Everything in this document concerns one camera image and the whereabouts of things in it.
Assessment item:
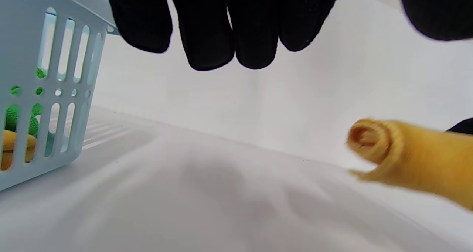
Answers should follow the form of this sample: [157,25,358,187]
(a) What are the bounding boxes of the person's left hand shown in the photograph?
[106,0,473,71]

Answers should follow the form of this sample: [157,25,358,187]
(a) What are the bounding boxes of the yellow cloth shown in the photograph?
[0,129,37,171]
[346,118,473,211]

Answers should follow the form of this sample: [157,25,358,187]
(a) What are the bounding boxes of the light blue plastic basket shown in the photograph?
[0,0,120,191]

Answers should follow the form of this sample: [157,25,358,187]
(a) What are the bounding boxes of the green rolled cloth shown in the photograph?
[4,67,47,138]

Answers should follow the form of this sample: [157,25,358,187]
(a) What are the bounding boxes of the person's right hand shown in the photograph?
[446,118,473,136]

